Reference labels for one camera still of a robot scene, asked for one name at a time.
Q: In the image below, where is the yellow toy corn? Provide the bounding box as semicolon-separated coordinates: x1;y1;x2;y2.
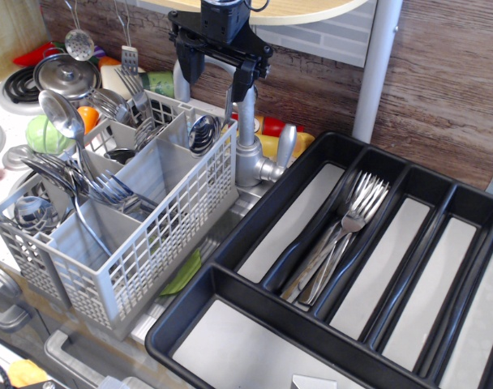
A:
255;131;315;160

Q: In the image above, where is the steel fork rear left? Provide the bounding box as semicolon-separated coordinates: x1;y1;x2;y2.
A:
87;88;135;127

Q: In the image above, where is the black stove burner coil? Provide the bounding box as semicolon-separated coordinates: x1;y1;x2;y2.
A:
3;66;40;104

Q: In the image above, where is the large steel spoon upright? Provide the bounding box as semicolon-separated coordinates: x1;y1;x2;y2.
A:
38;89;94;180

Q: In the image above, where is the white green toy bottle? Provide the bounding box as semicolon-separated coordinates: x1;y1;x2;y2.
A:
100;65;174;100

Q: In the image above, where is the green toy cabbage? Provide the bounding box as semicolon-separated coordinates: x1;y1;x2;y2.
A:
25;115;75;155

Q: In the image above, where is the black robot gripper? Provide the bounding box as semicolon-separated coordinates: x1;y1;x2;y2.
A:
168;1;273;103

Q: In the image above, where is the hanging steel spatula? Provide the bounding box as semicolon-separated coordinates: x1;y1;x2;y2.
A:
114;1;139;75

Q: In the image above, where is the silver toy faucet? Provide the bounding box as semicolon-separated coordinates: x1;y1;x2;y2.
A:
172;54;298;188

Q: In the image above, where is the steel spoon in back compartment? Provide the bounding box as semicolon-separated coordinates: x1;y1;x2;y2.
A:
189;114;221;157

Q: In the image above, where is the hanging steel skimmer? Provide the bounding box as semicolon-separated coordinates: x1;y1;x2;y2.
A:
64;0;95;62

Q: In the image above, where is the green toy leaf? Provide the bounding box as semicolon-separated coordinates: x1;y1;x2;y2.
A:
160;249;202;297

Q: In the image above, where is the round wooden shelf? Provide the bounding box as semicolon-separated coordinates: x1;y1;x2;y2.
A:
136;0;368;26

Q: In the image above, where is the black cutlery tray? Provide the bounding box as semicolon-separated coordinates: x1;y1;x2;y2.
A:
145;132;493;388

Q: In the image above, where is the grey plastic cutlery basket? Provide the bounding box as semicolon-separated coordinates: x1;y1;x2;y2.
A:
0;93;238;340

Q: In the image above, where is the steel fork upright rear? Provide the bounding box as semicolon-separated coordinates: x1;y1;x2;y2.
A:
115;66;154;120

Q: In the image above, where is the red toy vegetable behind faucet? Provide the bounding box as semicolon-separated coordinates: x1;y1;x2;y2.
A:
254;115;287;138

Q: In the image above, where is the steel toy pot with lid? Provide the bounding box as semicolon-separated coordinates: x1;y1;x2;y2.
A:
33;53;102;101

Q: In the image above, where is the steel fork moved to tray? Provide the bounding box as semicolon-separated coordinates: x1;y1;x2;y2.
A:
221;84;234;130

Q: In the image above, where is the steel forks cluster in basket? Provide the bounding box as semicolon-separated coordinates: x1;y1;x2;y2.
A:
88;171;158;215

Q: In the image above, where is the orange toy fruit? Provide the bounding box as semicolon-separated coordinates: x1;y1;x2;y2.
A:
77;106;100;134

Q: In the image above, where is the red toy pepper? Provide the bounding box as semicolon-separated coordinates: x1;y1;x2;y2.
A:
12;41;57;67

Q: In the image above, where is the steel spoon front left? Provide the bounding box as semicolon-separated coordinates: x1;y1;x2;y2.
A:
14;196;60;234

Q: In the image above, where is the steel forks pile in tray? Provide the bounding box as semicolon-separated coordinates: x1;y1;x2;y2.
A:
281;171;390;302

